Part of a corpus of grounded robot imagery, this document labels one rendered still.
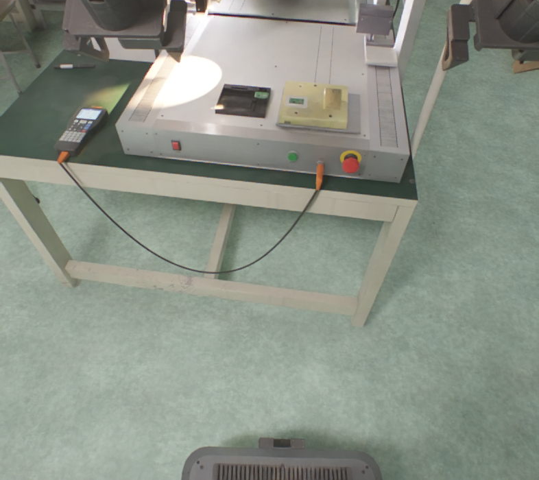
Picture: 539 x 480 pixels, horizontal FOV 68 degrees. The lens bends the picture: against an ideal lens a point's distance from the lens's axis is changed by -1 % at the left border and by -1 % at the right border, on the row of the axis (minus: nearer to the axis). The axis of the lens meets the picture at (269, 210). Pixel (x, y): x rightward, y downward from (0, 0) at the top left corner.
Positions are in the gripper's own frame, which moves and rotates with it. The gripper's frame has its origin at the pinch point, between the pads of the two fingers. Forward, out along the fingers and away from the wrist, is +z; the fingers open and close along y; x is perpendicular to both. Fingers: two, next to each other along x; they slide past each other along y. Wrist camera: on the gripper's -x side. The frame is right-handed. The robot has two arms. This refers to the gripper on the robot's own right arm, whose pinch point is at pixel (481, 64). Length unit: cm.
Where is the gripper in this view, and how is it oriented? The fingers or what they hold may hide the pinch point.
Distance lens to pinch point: 63.2
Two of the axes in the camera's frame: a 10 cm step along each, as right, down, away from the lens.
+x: -0.3, 9.8, -1.9
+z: 0.0, 1.9, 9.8
